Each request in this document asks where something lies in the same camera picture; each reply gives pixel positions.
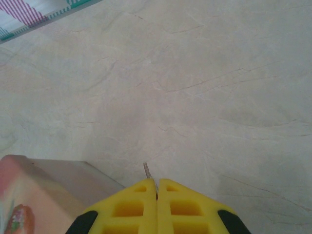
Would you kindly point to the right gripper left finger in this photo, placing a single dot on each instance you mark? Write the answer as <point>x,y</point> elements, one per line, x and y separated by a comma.
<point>122,214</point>

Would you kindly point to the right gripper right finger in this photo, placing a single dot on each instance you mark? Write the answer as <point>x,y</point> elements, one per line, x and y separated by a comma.
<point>190,214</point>

